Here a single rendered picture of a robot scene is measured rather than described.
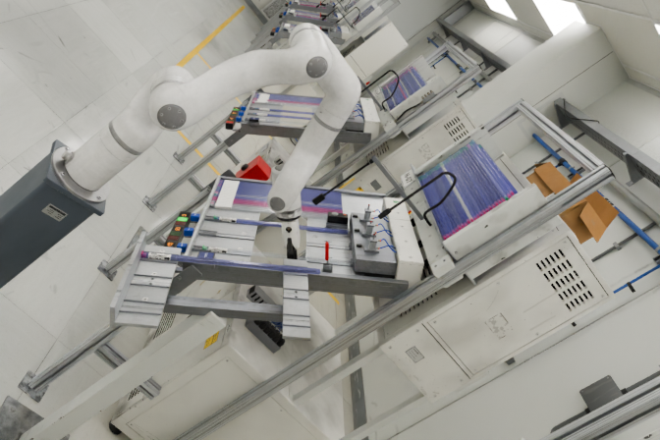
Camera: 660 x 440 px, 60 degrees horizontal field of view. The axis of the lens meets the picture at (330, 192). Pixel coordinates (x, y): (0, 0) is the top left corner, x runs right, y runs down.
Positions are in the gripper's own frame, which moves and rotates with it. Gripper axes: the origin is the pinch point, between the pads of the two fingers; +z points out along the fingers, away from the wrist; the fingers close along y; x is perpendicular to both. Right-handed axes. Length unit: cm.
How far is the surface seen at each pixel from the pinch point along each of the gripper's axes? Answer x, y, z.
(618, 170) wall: -212, 202, 61
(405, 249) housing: -37.1, -0.4, -0.7
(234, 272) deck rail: 17.6, -10.0, -1.2
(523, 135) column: -182, 306, 69
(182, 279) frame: 32.7, -14.4, -2.3
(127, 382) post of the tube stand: 47, -36, 18
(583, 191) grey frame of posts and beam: -87, -13, -25
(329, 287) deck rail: -11.8, -10.0, 6.0
